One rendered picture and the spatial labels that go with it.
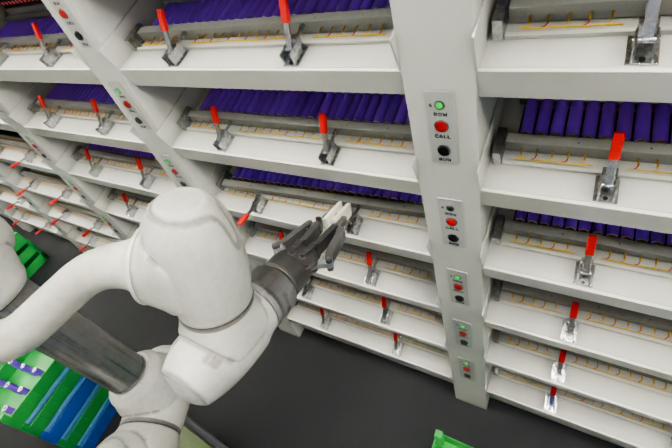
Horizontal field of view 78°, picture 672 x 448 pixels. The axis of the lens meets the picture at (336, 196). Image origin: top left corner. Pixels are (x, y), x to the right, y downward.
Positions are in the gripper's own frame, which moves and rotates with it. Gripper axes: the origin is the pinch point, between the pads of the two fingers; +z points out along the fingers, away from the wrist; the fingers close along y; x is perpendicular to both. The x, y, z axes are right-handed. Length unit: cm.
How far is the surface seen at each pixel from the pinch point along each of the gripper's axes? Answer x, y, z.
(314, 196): -2.3, -11.4, 8.6
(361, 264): -24.1, -4.0, 12.9
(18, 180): -25, -182, 11
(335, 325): -64, -23, 22
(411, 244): -7.2, 13.3, 5.0
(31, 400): -62, -97, -44
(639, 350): -26, 55, 11
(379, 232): -6.6, 5.9, 5.9
